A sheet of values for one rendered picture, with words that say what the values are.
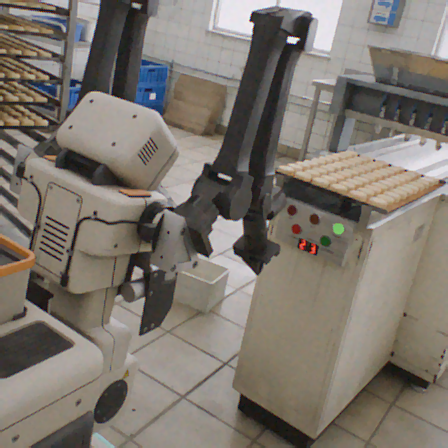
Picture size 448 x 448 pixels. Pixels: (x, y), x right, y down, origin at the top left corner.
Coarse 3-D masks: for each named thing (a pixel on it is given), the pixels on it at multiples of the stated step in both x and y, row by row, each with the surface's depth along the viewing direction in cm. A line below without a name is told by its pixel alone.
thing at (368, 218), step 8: (440, 176) 229; (432, 192) 222; (368, 208) 171; (400, 208) 195; (360, 216) 174; (368, 216) 172; (376, 216) 177; (384, 216) 183; (360, 224) 174; (368, 224) 173; (376, 224) 180
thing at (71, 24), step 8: (72, 0) 232; (72, 8) 233; (72, 16) 234; (72, 24) 235; (72, 32) 236; (72, 40) 237; (64, 48) 239; (72, 48) 238; (72, 56) 239; (64, 64) 239; (72, 64) 241; (64, 72) 240; (64, 80) 241; (64, 88) 242; (64, 96) 243; (64, 104) 245; (64, 112) 246; (56, 120) 248
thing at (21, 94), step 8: (0, 88) 251; (8, 88) 251; (16, 88) 257; (24, 88) 256; (0, 96) 233; (8, 96) 236; (16, 96) 241; (24, 96) 242; (32, 96) 246; (40, 96) 248
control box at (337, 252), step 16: (304, 208) 184; (288, 224) 188; (304, 224) 185; (320, 224) 182; (352, 224) 176; (288, 240) 189; (304, 240) 185; (336, 240) 179; (352, 240) 179; (320, 256) 183; (336, 256) 180
